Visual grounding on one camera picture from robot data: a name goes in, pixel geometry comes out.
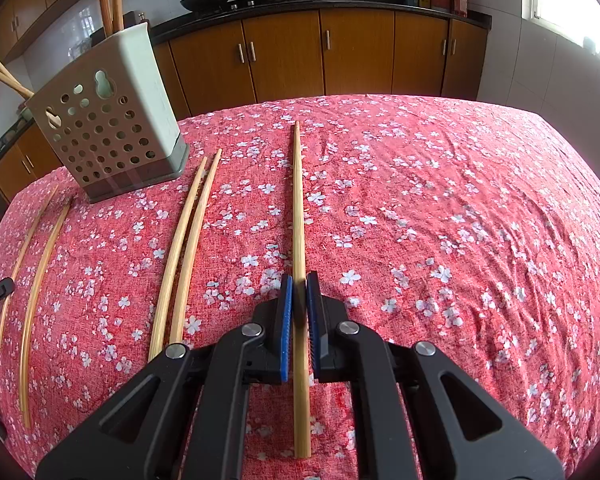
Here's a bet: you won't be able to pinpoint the lower wooden kitchen cabinets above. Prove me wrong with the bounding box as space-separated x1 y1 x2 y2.
0 2 491 197

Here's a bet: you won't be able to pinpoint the red floral tablecloth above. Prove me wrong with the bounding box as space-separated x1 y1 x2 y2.
0 96 600 474

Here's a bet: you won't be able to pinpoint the perforated green utensil holder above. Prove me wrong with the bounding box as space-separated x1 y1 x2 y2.
27 23 188 202

